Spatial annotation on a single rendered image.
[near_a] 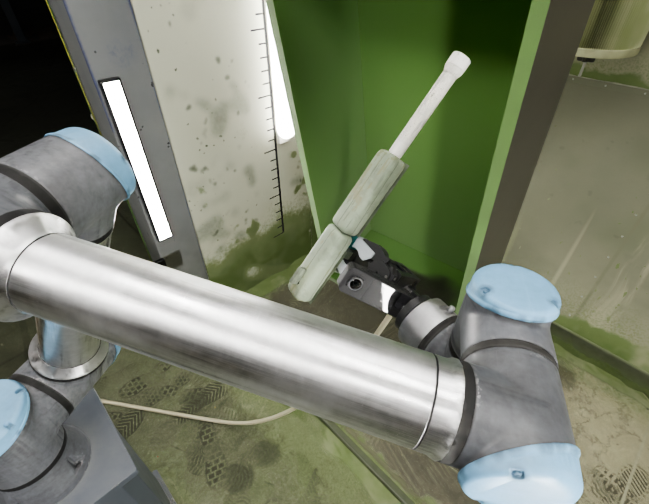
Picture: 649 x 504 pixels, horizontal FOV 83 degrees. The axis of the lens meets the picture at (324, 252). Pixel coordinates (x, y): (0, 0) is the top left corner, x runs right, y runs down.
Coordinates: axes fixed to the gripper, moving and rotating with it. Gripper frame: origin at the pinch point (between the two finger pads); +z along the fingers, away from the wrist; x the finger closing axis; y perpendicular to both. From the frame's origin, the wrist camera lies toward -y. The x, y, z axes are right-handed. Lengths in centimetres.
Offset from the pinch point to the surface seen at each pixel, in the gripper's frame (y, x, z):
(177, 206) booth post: 10, -43, 98
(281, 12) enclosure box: -7, 33, 51
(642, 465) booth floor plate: 151, -28, -60
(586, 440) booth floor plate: 143, -34, -43
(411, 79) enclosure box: 37, 41, 46
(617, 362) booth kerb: 167, -4, -30
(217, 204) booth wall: 28, -39, 102
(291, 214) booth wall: 77, -35, 112
